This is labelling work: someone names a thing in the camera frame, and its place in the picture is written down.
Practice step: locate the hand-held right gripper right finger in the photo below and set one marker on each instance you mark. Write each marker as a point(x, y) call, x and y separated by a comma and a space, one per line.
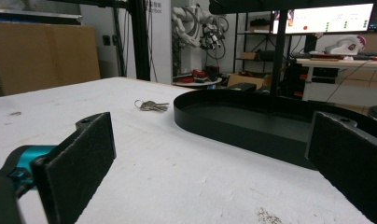
point(348, 158)

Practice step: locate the black monitor stand pole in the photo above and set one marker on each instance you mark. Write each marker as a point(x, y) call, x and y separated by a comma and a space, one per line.
point(278, 53)

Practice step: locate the wide computer monitor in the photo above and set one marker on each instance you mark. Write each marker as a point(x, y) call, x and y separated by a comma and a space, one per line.
point(326, 18)

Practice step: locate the round white side table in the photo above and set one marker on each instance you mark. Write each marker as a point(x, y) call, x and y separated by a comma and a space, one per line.
point(197, 82)

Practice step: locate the bunch of silver keys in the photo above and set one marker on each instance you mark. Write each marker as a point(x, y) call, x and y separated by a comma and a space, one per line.
point(152, 105)

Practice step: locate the white and purple helmet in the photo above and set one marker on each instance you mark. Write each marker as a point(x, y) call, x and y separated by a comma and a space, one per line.
point(345, 46)

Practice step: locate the red tool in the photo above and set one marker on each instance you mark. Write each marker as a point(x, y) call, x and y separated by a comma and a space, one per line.
point(198, 73)

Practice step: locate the large brown cardboard sheet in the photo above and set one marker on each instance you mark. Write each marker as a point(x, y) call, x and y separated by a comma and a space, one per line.
point(40, 56)

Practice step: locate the white wooden-topped desk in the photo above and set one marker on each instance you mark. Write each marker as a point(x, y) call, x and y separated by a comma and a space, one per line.
point(342, 67)

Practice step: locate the brown cardboard box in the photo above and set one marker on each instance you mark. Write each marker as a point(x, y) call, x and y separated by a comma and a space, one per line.
point(245, 79)

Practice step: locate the black metal frame post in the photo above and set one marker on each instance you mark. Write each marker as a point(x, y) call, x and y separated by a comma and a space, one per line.
point(141, 40)

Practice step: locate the black oval metal tray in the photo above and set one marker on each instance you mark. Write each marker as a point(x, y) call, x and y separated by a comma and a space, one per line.
point(245, 124)

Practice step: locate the black metal shelf rack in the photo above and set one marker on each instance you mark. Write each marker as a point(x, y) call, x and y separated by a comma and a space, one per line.
point(255, 46)

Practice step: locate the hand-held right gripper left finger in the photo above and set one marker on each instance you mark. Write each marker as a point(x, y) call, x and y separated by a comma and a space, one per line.
point(74, 168)

